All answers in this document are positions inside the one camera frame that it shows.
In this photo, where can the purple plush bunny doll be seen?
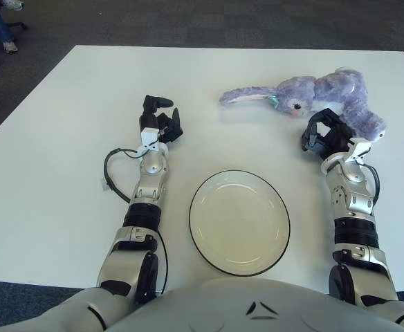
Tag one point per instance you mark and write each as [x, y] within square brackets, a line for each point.
[333, 90]

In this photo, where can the black office chair base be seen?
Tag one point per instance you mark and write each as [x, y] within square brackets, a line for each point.
[17, 25]

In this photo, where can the grey robot torso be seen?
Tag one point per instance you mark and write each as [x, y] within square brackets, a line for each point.
[222, 307]

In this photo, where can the white sneaker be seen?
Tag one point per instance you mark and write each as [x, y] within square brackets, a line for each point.
[13, 4]
[11, 47]

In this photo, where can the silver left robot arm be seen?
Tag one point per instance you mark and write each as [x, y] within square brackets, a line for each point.
[151, 166]

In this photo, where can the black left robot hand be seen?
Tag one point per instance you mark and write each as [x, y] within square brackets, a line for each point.
[150, 119]

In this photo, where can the white plate with black rim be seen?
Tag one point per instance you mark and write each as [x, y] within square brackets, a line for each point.
[240, 221]

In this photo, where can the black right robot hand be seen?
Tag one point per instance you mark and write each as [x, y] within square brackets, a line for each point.
[338, 137]

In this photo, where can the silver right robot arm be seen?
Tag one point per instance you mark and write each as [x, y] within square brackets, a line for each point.
[350, 173]

